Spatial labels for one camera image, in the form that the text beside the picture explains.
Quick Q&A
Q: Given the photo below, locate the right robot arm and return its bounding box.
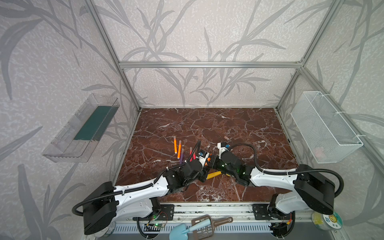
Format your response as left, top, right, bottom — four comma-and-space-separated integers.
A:
205, 149, 345, 215

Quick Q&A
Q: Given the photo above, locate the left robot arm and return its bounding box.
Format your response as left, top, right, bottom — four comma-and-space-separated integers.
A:
72, 160, 209, 235

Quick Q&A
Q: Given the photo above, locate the purple marker pen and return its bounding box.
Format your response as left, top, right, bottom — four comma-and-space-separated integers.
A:
180, 147, 184, 164

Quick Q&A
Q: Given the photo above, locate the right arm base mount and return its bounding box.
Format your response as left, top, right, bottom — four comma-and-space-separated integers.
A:
252, 204, 282, 221

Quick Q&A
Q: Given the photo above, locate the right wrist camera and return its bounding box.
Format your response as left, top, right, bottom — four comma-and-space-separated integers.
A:
217, 142, 230, 159

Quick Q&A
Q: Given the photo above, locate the yellow toy shovel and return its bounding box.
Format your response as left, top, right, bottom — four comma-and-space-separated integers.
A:
207, 171, 222, 180

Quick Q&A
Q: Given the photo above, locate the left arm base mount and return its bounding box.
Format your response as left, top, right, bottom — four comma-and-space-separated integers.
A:
150, 204, 175, 221

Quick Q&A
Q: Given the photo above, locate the light blue toy shovel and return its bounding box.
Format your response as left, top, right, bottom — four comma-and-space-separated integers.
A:
169, 219, 211, 240

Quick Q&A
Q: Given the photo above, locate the brown toy rake sieve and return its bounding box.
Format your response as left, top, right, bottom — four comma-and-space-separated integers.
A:
191, 215, 234, 240

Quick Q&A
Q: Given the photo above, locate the white wire mesh basket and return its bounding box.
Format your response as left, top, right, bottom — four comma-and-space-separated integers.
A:
291, 91, 364, 164

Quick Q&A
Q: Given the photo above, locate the clear plastic wall bin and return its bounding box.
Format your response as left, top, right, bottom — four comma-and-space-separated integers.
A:
42, 94, 120, 163

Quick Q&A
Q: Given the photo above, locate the small circuit board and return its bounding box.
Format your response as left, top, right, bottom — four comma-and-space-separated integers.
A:
145, 223, 165, 232

